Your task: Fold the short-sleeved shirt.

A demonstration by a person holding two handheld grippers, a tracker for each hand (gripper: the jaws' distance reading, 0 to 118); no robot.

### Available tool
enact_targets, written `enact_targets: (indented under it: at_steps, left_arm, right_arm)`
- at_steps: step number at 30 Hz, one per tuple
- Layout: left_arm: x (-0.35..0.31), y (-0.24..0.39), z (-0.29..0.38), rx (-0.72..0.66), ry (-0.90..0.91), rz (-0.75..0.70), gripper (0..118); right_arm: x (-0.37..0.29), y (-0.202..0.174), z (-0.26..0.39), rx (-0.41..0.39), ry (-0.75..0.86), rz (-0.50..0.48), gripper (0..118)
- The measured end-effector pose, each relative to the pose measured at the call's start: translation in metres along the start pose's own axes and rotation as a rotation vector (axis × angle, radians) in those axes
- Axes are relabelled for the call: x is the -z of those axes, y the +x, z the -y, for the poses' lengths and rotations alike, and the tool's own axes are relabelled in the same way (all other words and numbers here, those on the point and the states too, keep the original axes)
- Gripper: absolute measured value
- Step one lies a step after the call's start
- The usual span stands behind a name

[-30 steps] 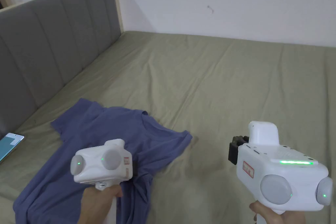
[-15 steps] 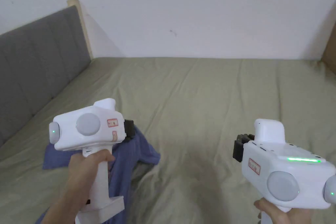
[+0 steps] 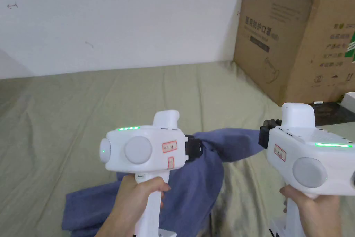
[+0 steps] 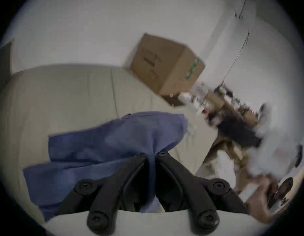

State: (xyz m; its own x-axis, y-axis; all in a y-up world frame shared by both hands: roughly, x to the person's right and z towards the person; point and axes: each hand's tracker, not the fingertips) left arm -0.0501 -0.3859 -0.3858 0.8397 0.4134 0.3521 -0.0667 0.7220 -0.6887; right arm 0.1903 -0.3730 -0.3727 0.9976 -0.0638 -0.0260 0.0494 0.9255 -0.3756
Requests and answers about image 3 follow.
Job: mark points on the person's right hand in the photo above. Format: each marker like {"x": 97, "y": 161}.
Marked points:
{"x": 316, "y": 214}

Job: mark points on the dark blue garment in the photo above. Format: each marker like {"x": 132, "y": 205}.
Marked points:
{"x": 194, "y": 187}

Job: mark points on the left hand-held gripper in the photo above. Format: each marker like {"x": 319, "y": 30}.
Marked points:
{"x": 144, "y": 148}

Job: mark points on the bed with pale green sheet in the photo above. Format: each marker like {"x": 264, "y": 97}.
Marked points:
{"x": 55, "y": 126}

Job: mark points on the person's left hand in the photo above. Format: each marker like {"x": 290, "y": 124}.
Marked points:
{"x": 130, "y": 201}

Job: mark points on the black flat object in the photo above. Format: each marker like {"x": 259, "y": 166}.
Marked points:
{"x": 330, "y": 113}

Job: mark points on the small white box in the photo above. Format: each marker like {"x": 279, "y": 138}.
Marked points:
{"x": 350, "y": 100}

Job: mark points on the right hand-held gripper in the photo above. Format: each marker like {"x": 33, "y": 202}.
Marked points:
{"x": 296, "y": 142}

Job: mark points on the large brown cardboard carton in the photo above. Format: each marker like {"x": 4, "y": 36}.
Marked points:
{"x": 294, "y": 40}

